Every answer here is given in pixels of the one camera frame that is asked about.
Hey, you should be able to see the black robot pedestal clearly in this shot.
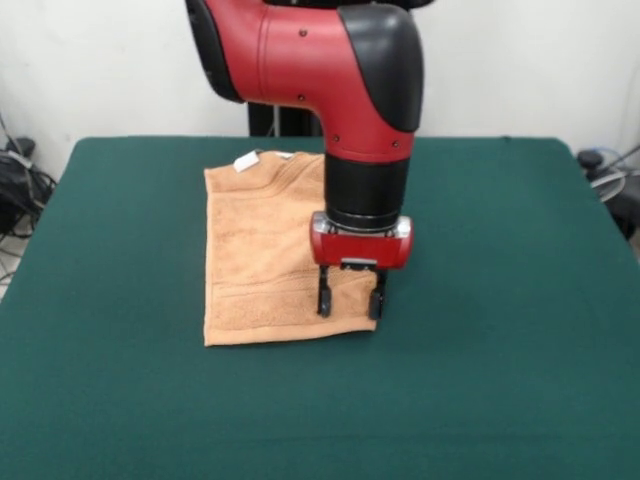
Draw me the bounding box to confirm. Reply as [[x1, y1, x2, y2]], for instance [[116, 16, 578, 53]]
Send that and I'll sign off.
[[247, 0, 436, 138]]

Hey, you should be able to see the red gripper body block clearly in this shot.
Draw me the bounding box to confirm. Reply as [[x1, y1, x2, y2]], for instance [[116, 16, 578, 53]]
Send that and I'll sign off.
[[309, 211, 415, 273]]

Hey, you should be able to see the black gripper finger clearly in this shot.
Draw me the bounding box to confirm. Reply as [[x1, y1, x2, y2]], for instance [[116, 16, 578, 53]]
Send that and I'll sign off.
[[367, 269, 388, 320], [316, 264, 334, 318]]

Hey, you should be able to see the black cable bundle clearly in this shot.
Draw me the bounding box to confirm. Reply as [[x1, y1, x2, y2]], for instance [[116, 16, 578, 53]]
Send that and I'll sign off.
[[0, 149, 57, 240]]

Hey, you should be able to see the dark green table cloth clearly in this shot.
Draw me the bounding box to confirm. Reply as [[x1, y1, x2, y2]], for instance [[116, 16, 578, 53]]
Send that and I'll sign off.
[[0, 135, 640, 480]]

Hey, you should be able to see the tan terry towel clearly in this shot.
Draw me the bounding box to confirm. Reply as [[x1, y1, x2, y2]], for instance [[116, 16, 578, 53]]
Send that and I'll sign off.
[[202, 149, 378, 348]]

